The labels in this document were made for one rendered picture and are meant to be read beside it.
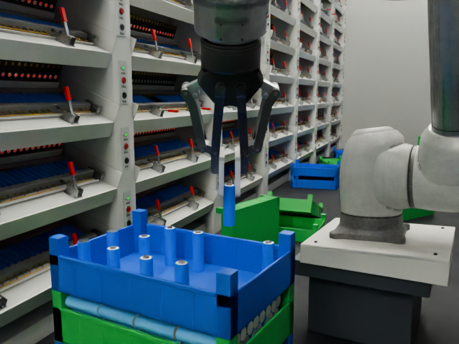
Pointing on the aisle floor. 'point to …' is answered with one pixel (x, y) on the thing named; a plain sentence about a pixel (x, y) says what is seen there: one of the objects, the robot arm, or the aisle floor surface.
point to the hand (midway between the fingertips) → (229, 172)
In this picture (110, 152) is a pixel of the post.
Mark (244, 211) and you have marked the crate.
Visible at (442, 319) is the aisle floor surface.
